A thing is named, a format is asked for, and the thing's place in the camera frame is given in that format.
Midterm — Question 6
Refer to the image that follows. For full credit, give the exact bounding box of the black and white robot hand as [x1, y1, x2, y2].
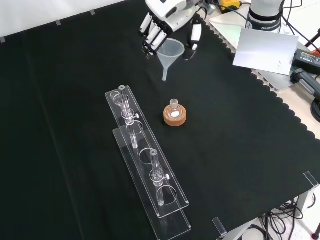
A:
[138, 0, 204, 61]

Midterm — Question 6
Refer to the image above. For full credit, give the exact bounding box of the translucent plastic funnel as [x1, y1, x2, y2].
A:
[156, 38, 186, 82]

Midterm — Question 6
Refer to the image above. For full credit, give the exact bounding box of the clear acrylic funnel stand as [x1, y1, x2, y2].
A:
[104, 85, 193, 240]

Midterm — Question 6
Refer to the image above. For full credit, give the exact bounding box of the yellow stop button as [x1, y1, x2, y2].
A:
[219, 0, 243, 12]

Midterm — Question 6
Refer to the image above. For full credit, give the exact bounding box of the small round-bottom glass flask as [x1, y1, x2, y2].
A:
[167, 98, 181, 119]

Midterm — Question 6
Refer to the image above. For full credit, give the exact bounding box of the pale board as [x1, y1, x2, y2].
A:
[232, 28, 300, 76]

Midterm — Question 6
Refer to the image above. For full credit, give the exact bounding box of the black power adapter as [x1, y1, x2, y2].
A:
[292, 48, 320, 76]

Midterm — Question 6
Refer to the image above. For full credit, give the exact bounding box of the black and red tripod leg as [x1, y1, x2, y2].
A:
[303, 27, 320, 54]

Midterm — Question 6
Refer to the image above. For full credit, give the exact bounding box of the black cloth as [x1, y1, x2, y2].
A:
[0, 2, 320, 240]

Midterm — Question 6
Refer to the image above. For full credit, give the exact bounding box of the clear plastic cloth clip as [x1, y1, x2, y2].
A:
[211, 216, 228, 237]
[303, 171, 320, 188]

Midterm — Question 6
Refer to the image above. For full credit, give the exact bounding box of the grey metal base plate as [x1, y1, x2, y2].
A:
[208, 9, 305, 92]

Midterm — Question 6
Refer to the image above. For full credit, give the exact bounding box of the cork ring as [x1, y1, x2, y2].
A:
[163, 104, 188, 128]

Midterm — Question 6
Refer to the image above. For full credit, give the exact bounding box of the grey and black clamp handle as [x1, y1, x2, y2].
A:
[291, 68, 320, 101]

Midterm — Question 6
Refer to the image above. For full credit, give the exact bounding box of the coiled black cable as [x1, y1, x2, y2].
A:
[310, 98, 320, 121]

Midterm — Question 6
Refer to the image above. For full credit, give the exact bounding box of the black cable bundle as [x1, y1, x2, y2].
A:
[257, 197, 320, 240]

